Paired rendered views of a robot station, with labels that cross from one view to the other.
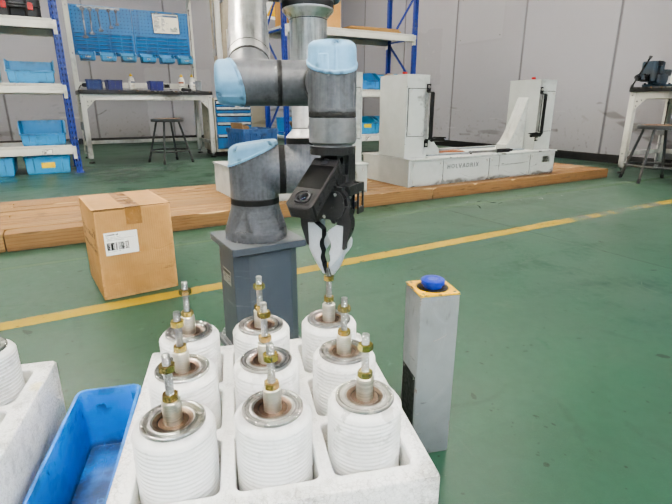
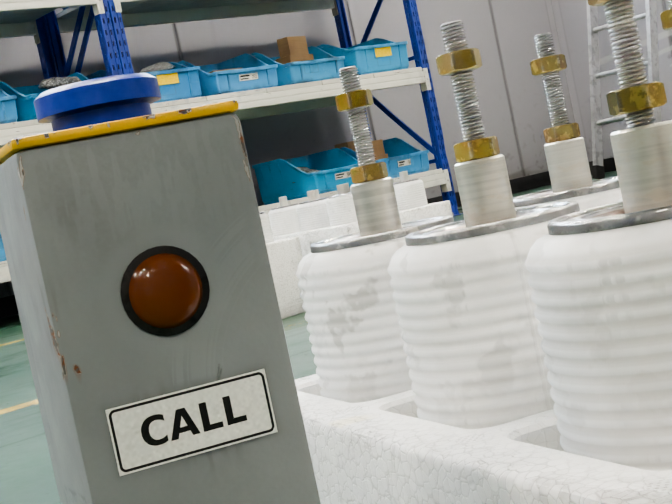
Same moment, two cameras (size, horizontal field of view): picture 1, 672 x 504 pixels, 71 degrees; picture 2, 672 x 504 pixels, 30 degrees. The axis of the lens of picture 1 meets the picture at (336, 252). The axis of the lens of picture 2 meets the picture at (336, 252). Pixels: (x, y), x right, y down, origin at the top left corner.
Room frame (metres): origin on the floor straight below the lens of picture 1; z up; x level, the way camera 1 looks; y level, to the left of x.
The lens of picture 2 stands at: (1.16, -0.17, 0.28)
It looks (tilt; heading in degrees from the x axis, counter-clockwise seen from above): 3 degrees down; 171
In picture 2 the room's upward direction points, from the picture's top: 12 degrees counter-clockwise
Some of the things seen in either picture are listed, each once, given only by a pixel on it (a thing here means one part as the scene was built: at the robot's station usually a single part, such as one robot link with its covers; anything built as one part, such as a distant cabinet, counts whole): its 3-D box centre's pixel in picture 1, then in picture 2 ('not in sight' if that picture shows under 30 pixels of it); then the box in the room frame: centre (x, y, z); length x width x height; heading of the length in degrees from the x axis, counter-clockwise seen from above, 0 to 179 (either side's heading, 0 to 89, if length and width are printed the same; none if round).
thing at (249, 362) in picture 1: (265, 360); not in sight; (0.62, 0.10, 0.25); 0.08 x 0.08 x 0.01
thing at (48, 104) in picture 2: (432, 283); (101, 115); (0.75, -0.16, 0.32); 0.04 x 0.04 x 0.02
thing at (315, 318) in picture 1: (328, 318); (658, 210); (0.76, 0.01, 0.25); 0.08 x 0.08 x 0.01
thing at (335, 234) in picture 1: (343, 246); not in sight; (0.77, -0.01, 0.38); 0.06 x 0.03 x 0.09; 153
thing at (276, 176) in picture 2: not in sight; (312, 174); (-5.06, 0.81, 0.36); 0.50 x 0.38 x 0.21; 29
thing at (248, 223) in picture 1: (255, 216); not in sight; (1.13, 0.20, 0.35); 0.15 x 0.15 x 0.10
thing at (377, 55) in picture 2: not in sight; (353, 61); (-5.29, 1.17, 0.90); 0.50 x 0.38 x 0.21; 29
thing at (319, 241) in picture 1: (323, 243); not in sight; (0.78, 0.02, 0.38); 0.06 x 0.03 x 0.09; 153
